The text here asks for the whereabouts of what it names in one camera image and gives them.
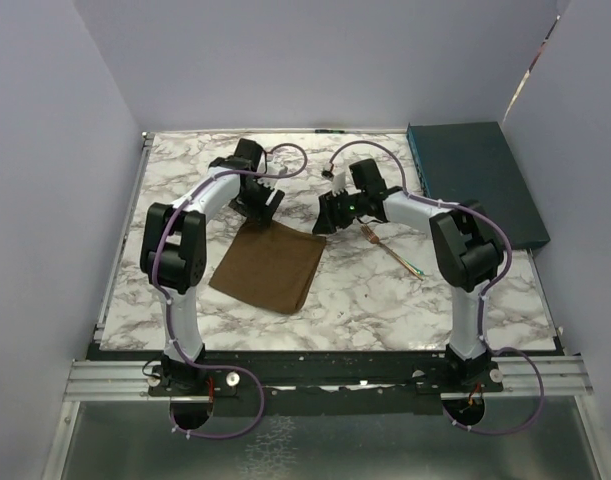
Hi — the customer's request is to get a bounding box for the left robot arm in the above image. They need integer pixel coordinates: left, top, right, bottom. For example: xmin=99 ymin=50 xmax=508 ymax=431
xmin=140 ymin=139 xmax=286 ymax=395

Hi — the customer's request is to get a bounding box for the dark teal flat box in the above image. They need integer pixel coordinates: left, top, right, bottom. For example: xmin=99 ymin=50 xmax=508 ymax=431
xmin=406 ymin=122 xmax=550 ymax=250

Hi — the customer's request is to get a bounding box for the aluminium rail frame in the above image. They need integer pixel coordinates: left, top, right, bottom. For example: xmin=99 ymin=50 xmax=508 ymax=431
xmin=64 ymin=356 xmax=593 ymax=401

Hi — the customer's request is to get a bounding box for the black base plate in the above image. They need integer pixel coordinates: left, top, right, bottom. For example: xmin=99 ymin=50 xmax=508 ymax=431
xmin=84 ymin=349 xmax=506 ymax=416

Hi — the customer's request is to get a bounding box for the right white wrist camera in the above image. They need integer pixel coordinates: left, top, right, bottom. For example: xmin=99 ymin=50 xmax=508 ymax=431
xmin=328 ymin=169 xmax=347 ymax=197

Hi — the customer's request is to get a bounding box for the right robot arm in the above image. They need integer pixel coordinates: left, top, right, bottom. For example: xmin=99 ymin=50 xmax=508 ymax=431
xmin=312 ymin=159 xmax=504 ymax=391

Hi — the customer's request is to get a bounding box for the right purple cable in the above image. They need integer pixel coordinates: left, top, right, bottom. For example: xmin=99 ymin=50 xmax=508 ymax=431
xmin=324 ymin=140 xmax=546 ymax=436

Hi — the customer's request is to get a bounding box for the copper iridescent fork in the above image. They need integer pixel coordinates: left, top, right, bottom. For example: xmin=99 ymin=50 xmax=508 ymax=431
xmin=360 ymin=224 xmax=424 ymax=280

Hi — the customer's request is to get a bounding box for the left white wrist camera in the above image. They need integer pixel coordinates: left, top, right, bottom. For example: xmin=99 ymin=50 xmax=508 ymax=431
xmin=262 ymin=164 xmax=288 ymax=206

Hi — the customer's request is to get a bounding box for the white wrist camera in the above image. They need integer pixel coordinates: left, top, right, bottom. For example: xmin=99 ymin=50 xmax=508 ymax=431
xmin=262 ymin=164 xmax=288 ymax=206
xmin=328 ymin=169 xmax=347 ymax=197

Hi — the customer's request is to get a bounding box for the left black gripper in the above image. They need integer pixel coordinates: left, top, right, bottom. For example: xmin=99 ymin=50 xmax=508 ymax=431
xmin=230 ymin=176 xmax=284 ymax=228

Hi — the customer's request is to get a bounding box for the brown cloth napkin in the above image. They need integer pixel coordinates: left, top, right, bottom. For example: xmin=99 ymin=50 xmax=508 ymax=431
xmin=209 ymin=221 xmax=326 ymax=315

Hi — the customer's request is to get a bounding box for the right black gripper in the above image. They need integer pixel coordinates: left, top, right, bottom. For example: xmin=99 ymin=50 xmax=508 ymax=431
xmin=312 ymin=187 xmax=367 ymax=235

